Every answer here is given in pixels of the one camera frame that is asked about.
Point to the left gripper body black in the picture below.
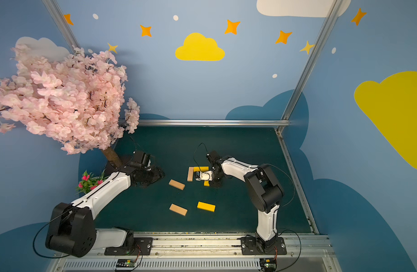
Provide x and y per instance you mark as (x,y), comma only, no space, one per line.
(154,173)

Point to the yellow block top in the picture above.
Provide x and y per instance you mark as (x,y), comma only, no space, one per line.
(201,169)

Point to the wooden block top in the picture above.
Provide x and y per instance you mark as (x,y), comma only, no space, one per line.
(190,174)

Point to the wooden block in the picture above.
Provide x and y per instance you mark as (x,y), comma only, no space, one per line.
(190,174)
(179,210)
(177,184)

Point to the yellow block bottom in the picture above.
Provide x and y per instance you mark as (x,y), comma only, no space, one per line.
(206,207)

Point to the wooden block bottom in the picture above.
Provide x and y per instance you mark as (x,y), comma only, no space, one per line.
(179,210)

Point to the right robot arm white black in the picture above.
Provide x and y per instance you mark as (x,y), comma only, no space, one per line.
(263,187)

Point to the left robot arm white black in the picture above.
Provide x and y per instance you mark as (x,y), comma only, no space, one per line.
(72,230)

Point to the black tree base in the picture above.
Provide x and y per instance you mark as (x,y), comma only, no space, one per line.
(111,170)

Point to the small potted pink flowers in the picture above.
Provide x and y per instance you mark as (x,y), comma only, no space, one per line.
(89,182)

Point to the left controller board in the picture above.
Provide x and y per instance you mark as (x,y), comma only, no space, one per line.
(126,264)

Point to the controller board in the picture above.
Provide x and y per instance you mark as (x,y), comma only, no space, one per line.
(126,264)
(267,264)

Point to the pink cherry blossom tree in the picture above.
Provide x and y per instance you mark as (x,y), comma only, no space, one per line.
(78,102)

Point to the right controller board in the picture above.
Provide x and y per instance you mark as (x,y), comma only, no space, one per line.
(267,264)

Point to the rear aluminium frame bar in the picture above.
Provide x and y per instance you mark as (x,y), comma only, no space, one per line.
(216,123)

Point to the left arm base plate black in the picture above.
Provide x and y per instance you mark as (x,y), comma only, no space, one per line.
(143,245)

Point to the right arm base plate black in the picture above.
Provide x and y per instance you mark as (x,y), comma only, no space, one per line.
(251,246)

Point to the aluminium rail base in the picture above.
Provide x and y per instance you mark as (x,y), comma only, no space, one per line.
(210,252)

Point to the left aluminium frame post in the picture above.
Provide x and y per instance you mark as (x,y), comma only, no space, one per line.
(58,17)

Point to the aluminium frame post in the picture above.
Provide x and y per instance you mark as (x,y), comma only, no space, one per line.
(321,40)
(58,17)

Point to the right aluminium frame post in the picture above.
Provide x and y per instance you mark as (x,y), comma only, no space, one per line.
(321,40)

